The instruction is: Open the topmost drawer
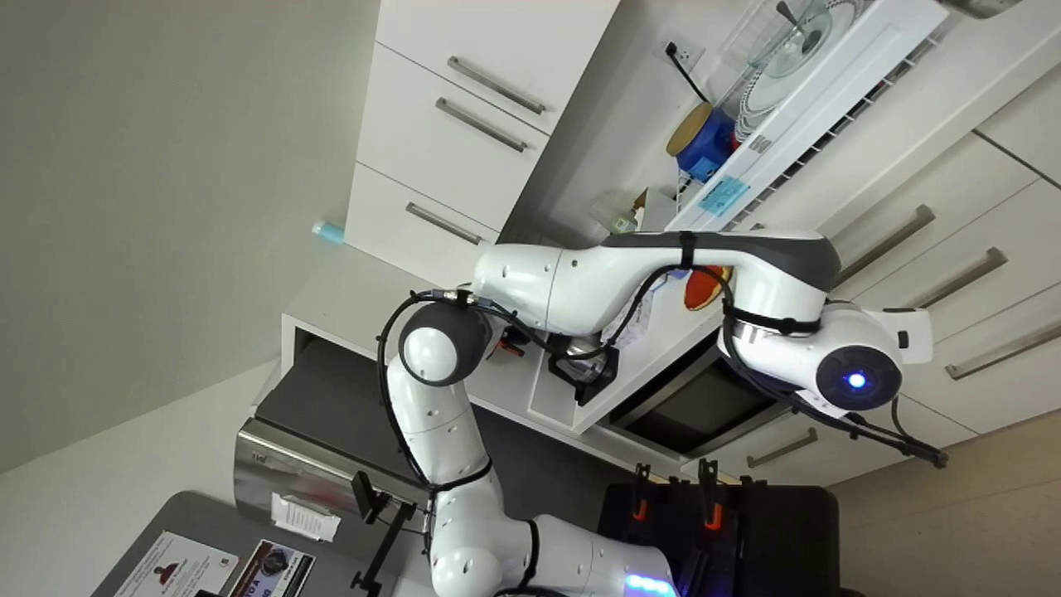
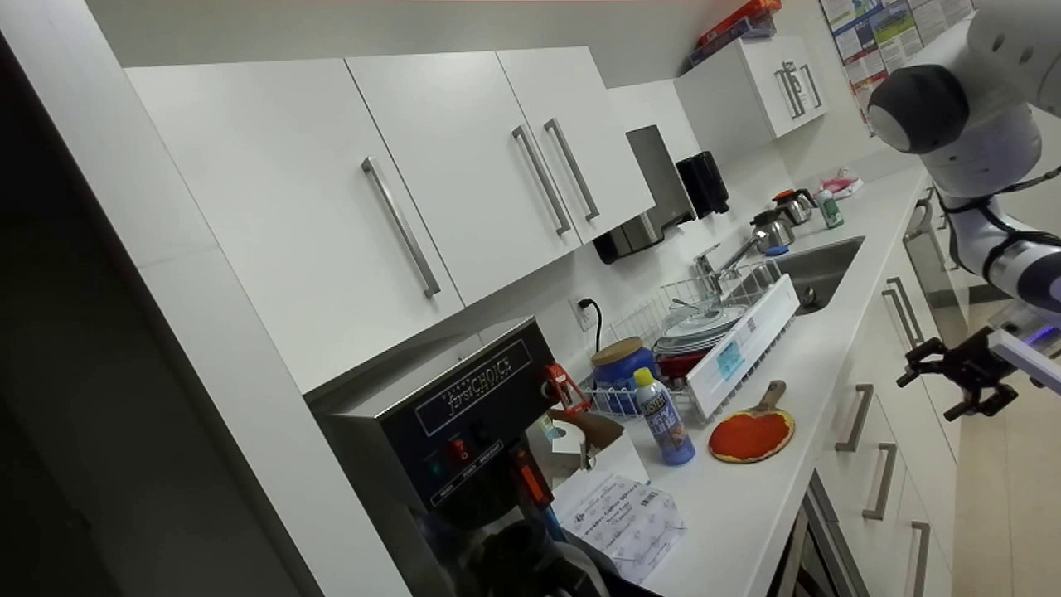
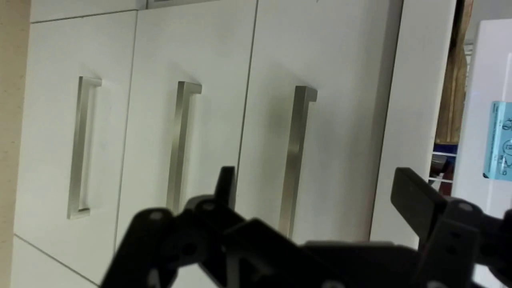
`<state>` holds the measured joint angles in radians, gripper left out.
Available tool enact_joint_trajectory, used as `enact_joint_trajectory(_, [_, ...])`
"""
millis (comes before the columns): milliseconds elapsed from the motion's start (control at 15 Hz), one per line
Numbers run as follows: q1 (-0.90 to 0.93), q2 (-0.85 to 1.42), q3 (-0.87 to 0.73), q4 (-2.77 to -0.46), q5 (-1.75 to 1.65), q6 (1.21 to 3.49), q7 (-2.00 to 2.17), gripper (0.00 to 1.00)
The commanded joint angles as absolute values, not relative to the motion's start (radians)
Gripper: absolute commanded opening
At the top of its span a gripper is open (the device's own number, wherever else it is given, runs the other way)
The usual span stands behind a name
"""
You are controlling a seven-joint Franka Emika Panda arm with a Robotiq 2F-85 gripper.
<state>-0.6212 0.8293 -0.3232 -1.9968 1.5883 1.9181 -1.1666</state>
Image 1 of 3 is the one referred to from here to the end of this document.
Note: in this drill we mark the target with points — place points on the white base cabinet door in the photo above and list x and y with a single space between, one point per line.
1027 121

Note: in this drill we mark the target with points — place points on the orange black clamp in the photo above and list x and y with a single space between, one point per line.
637 508
715 514

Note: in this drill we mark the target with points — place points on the card with dark picture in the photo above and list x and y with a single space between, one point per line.
268 568

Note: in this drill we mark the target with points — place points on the large steel appliance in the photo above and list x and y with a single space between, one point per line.
285 451

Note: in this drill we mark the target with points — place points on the white paper label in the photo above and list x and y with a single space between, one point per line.
305 520

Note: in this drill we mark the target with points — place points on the black camera stand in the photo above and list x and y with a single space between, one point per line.
382 532

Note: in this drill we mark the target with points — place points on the black equipment case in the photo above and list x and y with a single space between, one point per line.
773 542

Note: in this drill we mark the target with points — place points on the white drawer wooden inside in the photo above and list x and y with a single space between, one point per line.
654 374

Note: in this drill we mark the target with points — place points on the small teal object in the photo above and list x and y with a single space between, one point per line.
329 229

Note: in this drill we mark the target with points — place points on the blue can tan lid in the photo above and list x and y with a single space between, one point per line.
709 150

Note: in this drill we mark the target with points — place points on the wall outlet black plug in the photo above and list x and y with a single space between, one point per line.
685 69

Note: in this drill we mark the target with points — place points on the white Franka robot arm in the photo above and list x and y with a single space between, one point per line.
573 278

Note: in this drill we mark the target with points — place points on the white sheet red logo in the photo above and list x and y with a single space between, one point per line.
176 564

